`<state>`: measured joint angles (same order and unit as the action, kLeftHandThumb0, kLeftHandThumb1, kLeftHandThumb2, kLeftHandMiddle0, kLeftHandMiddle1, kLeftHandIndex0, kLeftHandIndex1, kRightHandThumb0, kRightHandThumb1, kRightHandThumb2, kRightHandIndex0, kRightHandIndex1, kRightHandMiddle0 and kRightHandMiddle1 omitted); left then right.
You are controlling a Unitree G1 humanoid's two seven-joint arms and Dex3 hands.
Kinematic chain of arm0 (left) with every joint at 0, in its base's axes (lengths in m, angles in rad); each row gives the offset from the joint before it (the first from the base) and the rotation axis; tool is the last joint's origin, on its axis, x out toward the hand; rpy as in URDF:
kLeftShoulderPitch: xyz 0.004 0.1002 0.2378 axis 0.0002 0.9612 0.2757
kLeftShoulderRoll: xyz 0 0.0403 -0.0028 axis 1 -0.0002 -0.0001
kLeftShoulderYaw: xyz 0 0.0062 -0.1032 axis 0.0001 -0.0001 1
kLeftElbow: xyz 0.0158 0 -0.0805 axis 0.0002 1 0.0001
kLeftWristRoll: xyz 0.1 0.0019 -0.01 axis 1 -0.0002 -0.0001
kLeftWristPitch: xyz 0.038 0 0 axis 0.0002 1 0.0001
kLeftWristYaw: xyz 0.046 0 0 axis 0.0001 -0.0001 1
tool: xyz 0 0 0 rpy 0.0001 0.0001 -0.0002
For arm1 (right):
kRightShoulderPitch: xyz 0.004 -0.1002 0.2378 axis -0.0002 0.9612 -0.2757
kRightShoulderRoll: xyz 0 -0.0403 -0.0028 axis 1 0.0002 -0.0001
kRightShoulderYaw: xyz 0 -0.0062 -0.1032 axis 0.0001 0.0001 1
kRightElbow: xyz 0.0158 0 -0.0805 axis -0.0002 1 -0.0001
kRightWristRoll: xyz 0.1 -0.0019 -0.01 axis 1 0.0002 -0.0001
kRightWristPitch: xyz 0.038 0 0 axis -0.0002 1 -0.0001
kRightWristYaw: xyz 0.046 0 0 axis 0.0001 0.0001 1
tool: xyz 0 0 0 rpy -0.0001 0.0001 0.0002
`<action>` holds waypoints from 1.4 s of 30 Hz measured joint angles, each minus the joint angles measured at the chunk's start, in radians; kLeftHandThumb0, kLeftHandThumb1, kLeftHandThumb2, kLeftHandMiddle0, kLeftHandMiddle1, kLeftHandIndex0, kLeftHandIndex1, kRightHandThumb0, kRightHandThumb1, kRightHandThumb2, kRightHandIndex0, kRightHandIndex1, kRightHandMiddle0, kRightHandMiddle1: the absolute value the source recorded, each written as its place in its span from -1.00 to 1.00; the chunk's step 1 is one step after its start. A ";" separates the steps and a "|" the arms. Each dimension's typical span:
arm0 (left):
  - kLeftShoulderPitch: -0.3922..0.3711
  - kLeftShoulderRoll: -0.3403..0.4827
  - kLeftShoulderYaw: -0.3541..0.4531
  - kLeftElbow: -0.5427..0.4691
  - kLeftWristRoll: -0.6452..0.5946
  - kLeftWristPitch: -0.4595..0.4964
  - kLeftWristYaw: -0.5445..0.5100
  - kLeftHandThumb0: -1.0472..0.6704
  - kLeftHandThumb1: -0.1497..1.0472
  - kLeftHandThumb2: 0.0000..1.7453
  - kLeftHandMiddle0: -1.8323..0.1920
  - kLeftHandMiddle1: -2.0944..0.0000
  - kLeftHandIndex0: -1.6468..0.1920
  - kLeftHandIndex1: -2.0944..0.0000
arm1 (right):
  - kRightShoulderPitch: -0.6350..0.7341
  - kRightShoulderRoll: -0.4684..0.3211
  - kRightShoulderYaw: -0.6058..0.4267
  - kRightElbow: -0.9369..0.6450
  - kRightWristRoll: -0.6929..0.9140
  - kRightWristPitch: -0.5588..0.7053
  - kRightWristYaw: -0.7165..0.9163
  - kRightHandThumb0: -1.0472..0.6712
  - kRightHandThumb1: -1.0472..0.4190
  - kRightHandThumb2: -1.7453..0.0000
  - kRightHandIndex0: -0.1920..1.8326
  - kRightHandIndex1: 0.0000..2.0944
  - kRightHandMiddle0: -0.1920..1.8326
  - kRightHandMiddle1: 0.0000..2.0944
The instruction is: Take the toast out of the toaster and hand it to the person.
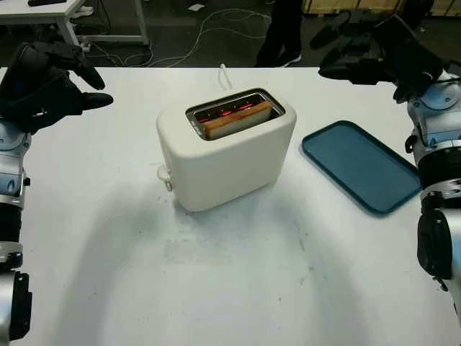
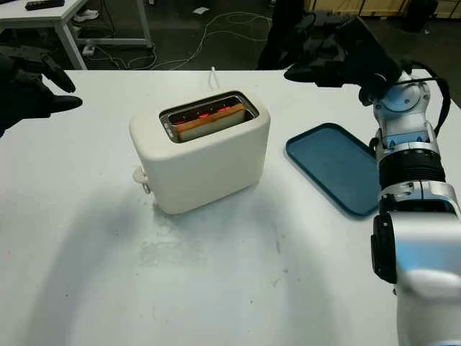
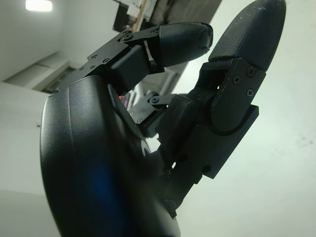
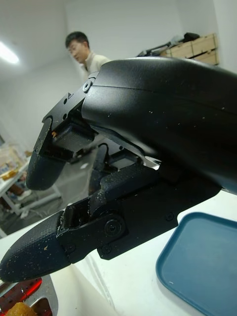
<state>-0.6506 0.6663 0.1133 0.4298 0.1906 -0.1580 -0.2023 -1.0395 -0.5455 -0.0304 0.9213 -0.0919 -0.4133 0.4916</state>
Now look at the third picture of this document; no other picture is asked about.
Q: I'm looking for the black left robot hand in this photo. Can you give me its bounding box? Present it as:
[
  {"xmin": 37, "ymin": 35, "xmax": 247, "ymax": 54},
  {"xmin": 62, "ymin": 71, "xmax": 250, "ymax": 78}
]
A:
[{"xmin": 39, "ymin": 0, "xmax": 287, "ymax": 237}]

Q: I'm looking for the window frame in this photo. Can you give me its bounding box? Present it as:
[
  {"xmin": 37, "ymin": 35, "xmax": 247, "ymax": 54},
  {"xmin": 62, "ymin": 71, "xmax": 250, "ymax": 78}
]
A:
[{"xmin": 2, "ymin": 58, "xmax": 76, "ymax": 94}]

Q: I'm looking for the ceiling light panel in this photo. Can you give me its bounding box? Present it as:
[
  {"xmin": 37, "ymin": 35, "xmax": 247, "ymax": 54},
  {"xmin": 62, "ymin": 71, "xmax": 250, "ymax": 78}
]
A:
[{"xmin": 25, "ymin": 0, "xmax": 53, "ymax": 11}]

